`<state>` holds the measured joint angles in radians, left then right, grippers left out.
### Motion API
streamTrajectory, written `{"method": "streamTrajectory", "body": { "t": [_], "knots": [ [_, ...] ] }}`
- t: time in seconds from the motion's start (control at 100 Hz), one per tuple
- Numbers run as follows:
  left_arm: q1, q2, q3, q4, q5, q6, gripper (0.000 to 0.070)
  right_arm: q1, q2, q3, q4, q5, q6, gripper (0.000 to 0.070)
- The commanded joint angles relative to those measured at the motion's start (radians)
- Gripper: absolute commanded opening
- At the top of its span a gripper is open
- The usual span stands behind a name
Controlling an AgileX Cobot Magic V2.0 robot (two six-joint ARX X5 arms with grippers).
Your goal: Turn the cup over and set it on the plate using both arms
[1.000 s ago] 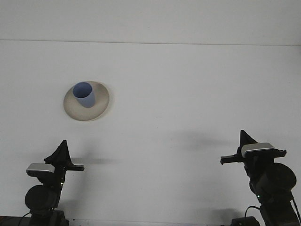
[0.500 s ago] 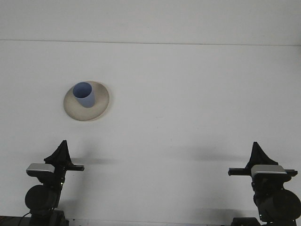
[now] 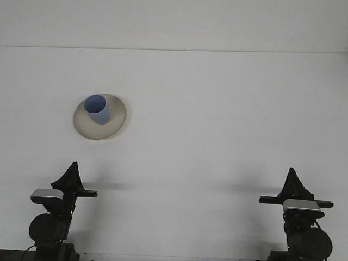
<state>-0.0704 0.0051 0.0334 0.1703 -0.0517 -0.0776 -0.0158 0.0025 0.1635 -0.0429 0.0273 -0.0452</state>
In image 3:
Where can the pale blue cup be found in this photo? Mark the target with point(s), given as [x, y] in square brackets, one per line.
[100, 117]

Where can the pale round plate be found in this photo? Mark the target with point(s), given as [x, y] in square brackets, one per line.
[114, 127]

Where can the dark platform edge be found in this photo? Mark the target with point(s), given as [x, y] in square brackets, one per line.
[11, 255]

